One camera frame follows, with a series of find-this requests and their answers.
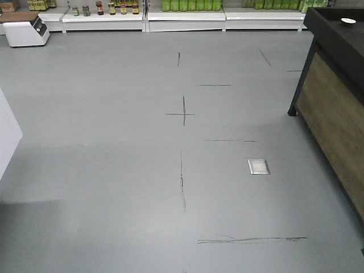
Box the small white dish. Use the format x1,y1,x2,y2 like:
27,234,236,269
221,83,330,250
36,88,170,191
340,18,357,26

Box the metal floor socket plate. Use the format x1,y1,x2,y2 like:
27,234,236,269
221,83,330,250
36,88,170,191
247,159,271,175

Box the black wooden display stand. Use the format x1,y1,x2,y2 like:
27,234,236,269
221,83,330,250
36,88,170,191
288,7,363,221

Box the white box appliance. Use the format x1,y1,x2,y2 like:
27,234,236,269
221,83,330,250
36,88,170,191
3,15,50,47

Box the white store shelf unit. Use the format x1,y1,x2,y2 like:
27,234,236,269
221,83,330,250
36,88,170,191
39,1,305,33

